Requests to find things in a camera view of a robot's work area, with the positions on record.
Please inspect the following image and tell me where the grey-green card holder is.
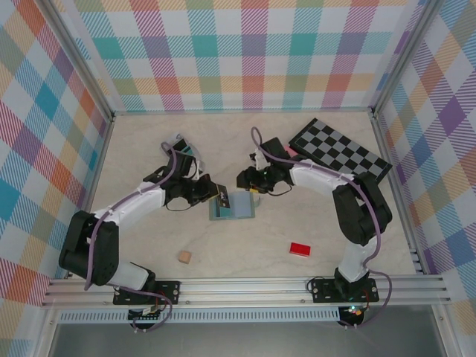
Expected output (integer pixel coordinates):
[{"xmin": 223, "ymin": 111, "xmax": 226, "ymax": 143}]
[{"xmin": 208, "ymin": 190, "xmax": 263, "ymax": 222}]

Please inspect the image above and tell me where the red rectangular block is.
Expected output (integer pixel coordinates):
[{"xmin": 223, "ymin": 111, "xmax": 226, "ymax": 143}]
[{"xmin": 289, "ymin": 242, "xmax": 312, "ymax": 259}]

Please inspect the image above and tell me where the black and grey chessboard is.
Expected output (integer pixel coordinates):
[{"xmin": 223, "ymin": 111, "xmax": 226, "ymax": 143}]
[{"xmin": 288, "ymin": 118, "xmax": 394, "ymax": 186}]

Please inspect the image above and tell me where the small circuit board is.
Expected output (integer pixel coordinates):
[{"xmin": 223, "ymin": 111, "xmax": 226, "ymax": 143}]
[
  {"xmin": 128, "ymin": 306, "xmax": 164, "ymax": 321},
  {"xmin": 345, "ymin": 303, "xmax": 367, "ymax": 319}
]

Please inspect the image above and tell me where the aluminium frame bar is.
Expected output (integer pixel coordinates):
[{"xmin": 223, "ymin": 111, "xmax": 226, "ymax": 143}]
[
  {"xmin": 111, "ymin": 107, "xmax": 375, "ymax": 117},
  {"xmin": 370, "ymin": 113, "xmax": 427, "ymax": 276}
]

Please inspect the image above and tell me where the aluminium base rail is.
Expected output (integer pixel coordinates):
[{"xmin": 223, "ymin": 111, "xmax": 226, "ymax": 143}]
[{"xmin": 40, "ymin": 274, "xmax": 453, "ymax": 308}]

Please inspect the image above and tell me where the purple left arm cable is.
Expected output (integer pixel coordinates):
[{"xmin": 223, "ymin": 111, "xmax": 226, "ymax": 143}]
[{"xmin": 83, "ymin": 141, "xmax": 181, "ymax": 334}]

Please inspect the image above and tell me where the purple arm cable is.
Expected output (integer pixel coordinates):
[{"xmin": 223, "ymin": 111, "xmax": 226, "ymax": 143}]
[
  {"xmin": 251, "ymin": 126, "xmax": 394, "ymax": 329},
  {"xmin": 83, "ymin": 141, "xmax": 181, "ymax": 334}
]

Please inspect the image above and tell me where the white slotted cable duct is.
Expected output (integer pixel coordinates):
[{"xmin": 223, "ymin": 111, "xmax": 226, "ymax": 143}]
[{"xmin": 57, "ymin": 311, "xmax": 345, "ymax": 324}]

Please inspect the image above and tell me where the aluminium frame post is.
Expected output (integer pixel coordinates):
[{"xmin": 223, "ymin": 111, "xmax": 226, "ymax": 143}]
[
  {"xmin": 371, "ymin": 0, "xmax": 446, "ymax": 118},
  {"xmin": 41, "ymin": 0, "xmax": 116, "ymax": 123}
]

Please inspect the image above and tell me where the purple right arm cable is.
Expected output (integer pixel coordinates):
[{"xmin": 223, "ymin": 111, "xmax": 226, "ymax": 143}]
[{"xmin": 251, "ymin": 126, "xmax": 394, "ymax": 329}]

